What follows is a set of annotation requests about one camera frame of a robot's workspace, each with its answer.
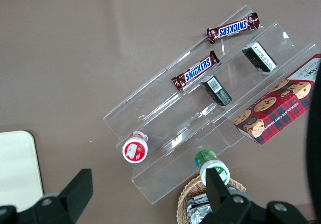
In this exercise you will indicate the green snack cup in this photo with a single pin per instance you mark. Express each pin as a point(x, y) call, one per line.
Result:
point(206, 160)

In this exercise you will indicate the oval wicker basket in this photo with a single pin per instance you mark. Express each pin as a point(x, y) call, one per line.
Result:
point(190, 188)

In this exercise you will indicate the clear acrylic stepped shelf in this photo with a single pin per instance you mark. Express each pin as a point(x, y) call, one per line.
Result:
point(170, 123)

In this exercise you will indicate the Snickers chocolate bar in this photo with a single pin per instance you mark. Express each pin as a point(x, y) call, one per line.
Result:
point(233, 28)
point(196, 70)

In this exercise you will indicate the red tartan cookie box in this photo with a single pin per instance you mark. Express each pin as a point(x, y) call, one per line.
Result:
point(278, 108)

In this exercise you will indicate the red snack cup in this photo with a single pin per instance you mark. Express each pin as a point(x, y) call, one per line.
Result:
point(135, 150)

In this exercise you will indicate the small black carton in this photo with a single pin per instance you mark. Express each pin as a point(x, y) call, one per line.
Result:
point(216, 91)
point(259, 57)

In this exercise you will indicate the cream plastic serving tray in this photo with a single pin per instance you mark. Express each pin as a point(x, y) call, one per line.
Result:
point(17, 168)

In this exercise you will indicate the stack of foil containers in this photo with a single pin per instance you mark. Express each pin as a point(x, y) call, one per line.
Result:
point(198, 209)

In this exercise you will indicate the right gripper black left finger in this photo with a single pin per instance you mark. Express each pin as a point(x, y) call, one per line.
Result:
point(77, 191)

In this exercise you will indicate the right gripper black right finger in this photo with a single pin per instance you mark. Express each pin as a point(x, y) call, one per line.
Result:
point(215, 191)

